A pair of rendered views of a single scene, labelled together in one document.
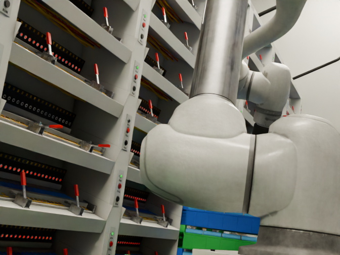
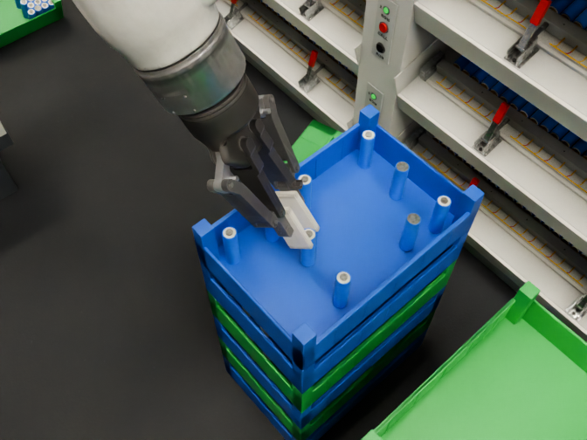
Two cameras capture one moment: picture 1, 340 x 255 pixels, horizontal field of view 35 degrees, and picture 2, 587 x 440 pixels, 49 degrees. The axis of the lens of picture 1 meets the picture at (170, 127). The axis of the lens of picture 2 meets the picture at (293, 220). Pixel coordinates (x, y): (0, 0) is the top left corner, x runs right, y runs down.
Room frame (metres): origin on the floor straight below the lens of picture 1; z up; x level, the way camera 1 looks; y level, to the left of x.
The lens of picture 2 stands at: (2.10, -0.68, 1.13)
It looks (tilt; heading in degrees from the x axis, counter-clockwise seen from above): 57 degrees down; 117
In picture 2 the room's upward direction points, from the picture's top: straight up
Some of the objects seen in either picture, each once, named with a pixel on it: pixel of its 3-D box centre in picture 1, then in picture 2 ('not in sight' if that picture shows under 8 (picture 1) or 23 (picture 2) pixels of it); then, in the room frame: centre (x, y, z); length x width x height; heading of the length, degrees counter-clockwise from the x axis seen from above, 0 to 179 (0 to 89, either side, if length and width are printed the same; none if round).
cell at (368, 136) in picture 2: not in sight; (366, 149); (1.93, -0.12, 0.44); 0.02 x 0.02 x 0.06
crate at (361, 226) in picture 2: not in sight; (338, 227); (1.95, -0.26, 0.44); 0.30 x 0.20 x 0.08; 68
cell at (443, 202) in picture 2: not in sight; (439, 214); (2.06, -0.18, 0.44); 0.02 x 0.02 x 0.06
